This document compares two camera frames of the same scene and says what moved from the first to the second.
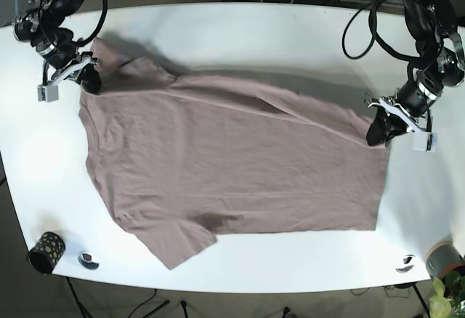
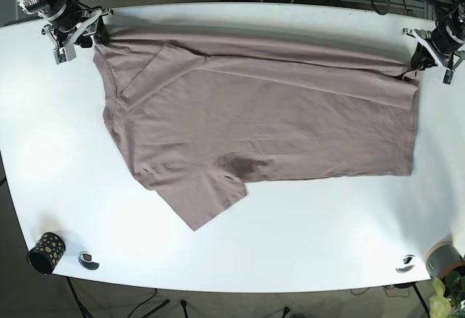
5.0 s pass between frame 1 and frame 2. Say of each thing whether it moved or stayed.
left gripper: moved
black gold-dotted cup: stayed
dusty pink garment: moved
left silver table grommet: stayed
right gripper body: moved
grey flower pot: stayed
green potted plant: stayed
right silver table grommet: stayed
